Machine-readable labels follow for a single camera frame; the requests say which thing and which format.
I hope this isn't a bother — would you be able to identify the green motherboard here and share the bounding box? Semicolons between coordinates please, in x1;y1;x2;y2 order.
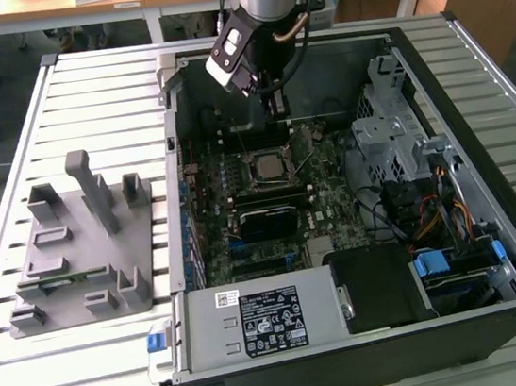
174;116;374;291

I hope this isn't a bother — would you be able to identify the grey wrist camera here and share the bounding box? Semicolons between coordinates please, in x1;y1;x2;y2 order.
304;0;338;33

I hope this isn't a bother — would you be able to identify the black CPU socket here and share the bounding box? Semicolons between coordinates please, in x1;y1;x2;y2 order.
243;146;297;193

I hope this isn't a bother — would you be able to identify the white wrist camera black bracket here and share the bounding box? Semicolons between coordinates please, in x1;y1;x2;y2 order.
198;10;261;101

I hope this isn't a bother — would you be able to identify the blue disk carrier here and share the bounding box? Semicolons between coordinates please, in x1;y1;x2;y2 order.
410;239;510;288

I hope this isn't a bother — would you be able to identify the silver green CPU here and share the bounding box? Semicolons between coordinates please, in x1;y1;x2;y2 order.
252;150;289;183

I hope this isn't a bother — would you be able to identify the silver finned heatsink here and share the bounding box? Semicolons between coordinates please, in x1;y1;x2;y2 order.
305;235;336;267

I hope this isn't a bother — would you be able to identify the black RAM slot bank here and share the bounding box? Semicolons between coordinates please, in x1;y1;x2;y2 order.
218;119;298;157
231;181;313;215

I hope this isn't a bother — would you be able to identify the silver socket locking lever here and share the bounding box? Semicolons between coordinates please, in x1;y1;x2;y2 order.
234;123;250;159
293;144;322;175

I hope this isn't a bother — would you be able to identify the green RAM stick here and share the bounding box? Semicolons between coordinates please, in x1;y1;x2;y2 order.
15;265;109;291

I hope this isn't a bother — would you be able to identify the yellow red wire bundle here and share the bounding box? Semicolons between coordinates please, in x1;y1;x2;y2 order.
397;162;479;248

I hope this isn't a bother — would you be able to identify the metal CPU socket cover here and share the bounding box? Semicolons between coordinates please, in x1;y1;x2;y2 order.
283;122;319;174

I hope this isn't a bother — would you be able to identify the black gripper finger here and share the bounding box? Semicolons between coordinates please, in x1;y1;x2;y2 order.
260;82;291;123

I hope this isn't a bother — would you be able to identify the grey case release latch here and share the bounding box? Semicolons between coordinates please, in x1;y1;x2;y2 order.
153;52;186;108

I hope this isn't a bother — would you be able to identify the silver metal drive cage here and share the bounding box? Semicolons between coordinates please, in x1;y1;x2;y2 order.
342;47;457;190

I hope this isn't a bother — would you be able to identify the blue case latch clip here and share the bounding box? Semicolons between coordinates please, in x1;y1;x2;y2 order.
145;331;171;354

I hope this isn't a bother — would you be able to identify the black graphics card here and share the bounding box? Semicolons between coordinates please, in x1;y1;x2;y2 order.
236;201;302;244

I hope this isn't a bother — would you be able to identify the brown curved cable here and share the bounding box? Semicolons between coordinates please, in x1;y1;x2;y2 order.
270;12;310;47

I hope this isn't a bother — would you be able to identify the grey power supply black label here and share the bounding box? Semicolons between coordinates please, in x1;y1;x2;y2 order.
169;269;356;374

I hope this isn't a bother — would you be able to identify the grey plastic parts rack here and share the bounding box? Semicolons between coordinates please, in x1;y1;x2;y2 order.
0;141;170;342

